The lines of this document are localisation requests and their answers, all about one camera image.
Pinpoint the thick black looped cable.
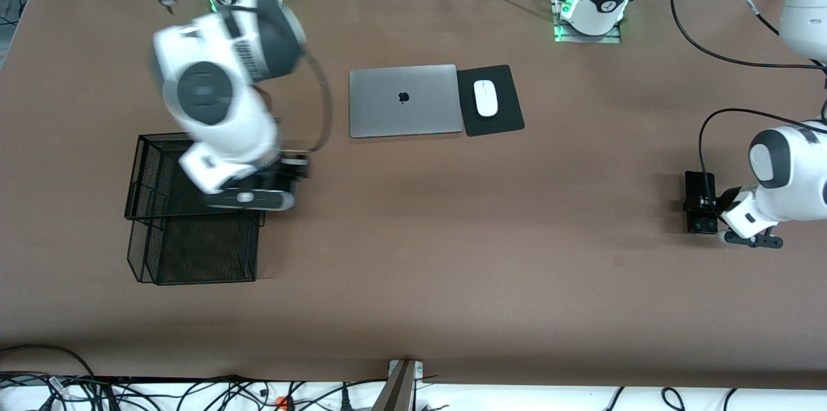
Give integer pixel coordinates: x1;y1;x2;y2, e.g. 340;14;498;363
0;345;98;411

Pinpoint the black mouse pad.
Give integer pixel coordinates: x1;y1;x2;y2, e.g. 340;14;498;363
456;65;525;138

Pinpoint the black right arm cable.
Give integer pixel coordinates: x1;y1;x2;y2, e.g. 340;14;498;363
116;0;333;154

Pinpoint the grey metal camera post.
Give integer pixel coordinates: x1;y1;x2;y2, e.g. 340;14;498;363
372;359;424;411

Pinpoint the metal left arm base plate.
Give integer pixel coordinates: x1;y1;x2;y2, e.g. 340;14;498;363
554;0;622;45

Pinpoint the black mesh two-tier tray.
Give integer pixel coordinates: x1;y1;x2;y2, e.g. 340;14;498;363
124;133;267;286

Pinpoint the silver laptop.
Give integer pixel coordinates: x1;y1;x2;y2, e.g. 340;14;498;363
349;64;465;139

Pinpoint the white computer mouse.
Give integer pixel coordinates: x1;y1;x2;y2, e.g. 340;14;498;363
474;79;499;118

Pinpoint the tangled black cable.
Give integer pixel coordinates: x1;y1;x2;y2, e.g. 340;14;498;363
97;374;388;411

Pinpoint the black slab smartphone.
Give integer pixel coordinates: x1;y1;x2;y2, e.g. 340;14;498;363
685;171;719;235

